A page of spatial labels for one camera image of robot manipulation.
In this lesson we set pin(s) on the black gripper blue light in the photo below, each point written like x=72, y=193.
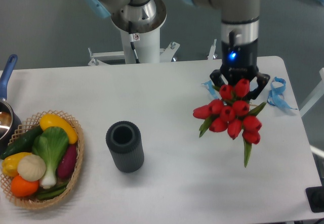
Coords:
x=240, y=62

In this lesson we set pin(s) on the red tulip bouquet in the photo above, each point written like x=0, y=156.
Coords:
x=232, y=113

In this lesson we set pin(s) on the dark grey ribbed vase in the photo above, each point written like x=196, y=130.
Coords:
x=124, y=141

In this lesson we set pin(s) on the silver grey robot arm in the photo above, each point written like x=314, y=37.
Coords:
x=139, y=23

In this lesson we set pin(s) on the blue ribbon strip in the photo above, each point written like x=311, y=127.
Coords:
x=276, y=94

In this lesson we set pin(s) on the black device at table edge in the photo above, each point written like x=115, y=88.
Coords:
x=315, y=198

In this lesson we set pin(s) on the purple sweet potato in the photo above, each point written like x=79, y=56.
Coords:
x=67, y=164

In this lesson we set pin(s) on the yellow squash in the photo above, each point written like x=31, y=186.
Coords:
x=53, y=120

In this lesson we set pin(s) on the green bok choy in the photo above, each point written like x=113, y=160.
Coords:
x=50, y=147

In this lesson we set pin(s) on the green cucumber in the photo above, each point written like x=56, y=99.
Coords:
x=23, y=143

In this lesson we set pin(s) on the cream white garlic bulb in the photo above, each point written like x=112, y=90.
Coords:
x=31, y=168

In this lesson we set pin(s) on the green bean pods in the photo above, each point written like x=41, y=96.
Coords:
x=52, y=192

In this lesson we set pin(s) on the woven wicker basket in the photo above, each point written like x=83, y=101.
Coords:
x=31, y=202

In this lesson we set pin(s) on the orange fruit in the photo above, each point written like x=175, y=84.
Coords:
x=22, y=188

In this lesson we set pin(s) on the yellow bell pepper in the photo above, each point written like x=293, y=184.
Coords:
x=10, y=164

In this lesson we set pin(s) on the white metal frame right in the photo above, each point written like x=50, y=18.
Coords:
x=313, y=97

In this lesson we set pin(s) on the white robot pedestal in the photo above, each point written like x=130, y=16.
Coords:
x=138, y=48

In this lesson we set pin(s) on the blue handled saucepan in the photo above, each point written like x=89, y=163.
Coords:
x=9, y=120

